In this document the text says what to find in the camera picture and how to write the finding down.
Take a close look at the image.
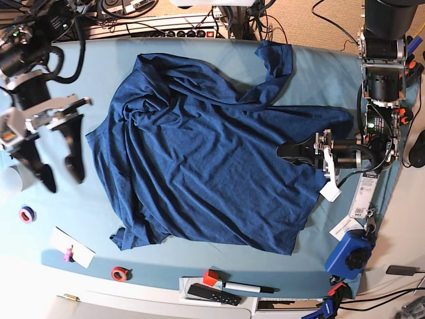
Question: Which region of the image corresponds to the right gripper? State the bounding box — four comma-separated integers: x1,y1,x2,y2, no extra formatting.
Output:
6,94,92,193

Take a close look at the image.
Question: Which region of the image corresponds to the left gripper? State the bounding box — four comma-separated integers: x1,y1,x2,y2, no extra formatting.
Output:
276,129,362,180

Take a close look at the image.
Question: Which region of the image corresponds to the dark blue t-shirt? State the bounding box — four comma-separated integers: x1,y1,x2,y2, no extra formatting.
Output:
86,41,353,255

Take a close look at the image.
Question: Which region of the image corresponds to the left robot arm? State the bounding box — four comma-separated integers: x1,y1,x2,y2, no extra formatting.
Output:
276,1,422,177

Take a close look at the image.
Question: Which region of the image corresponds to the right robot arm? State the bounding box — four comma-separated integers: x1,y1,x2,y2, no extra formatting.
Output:
1,1,92,193

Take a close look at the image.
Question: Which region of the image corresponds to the white plastic cup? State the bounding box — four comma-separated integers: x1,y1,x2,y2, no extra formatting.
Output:
0,165,23,204

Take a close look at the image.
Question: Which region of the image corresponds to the purple tape roll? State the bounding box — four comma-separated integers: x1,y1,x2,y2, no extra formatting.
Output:
19,206,36,224

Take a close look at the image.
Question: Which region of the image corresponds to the light blue table cloth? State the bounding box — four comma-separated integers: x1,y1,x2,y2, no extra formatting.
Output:
0,37,420,299

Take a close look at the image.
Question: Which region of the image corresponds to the clear blister package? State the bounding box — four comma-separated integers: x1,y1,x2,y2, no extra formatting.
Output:
348,171,379,219

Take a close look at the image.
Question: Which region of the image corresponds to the white paper label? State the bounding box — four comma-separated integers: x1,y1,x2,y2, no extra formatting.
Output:
329,215,363,241

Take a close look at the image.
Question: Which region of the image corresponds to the pink small toy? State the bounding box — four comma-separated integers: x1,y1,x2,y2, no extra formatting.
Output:
63,245,74,263

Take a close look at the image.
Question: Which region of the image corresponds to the white card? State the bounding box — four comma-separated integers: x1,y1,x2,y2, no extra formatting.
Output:
50,227,95,268

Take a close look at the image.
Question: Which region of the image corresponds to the blue box with knob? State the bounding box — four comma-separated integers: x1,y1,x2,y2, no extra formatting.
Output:
325,229,376,280

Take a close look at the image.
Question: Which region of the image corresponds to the orange black utility knife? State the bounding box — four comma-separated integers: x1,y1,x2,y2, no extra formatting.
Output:
398,107,414,126

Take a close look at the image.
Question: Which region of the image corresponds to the red tape roll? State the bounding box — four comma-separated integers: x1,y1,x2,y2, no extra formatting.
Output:
111,266,129,282

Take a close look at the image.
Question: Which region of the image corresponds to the white black marker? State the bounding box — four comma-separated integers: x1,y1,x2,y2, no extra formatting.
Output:
222,282,279,294

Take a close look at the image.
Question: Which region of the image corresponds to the orange clamp bottom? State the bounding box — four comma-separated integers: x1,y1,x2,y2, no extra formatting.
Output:
328,282,352,298

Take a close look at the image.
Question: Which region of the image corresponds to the orange black clamp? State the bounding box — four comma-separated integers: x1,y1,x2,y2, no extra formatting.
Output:
405,60,424,88

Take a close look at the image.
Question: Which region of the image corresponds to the red small block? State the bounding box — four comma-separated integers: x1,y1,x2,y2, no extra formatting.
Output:
203,269,219,286

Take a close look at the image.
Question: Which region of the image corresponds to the blue clamp bottom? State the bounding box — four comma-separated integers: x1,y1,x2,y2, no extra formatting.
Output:
301,298,339,319

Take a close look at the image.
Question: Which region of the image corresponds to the blue clamp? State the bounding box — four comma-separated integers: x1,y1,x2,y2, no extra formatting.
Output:
406,35,422,56
301,298,339,319

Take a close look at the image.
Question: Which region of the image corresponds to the black small device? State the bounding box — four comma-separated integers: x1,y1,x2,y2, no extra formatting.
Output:
386,265,417,276

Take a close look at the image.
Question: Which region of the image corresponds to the white power strip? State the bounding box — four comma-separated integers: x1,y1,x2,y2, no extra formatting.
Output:
84,11,228,40

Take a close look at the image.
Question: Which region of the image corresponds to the blue clamp top right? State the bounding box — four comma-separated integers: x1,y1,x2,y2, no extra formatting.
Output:
406,35,422,56

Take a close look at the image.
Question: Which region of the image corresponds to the black remote control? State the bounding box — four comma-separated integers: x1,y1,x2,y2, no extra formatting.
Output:
187,283,242,306

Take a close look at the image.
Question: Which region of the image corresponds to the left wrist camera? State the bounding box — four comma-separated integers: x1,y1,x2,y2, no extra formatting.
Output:
319,181,341,203

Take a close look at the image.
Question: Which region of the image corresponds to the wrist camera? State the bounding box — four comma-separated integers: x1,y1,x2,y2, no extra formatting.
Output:
1,107,27,150
319,181,341,203

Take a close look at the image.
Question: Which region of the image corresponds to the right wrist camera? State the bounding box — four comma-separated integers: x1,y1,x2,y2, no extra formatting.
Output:
1,107,27,150

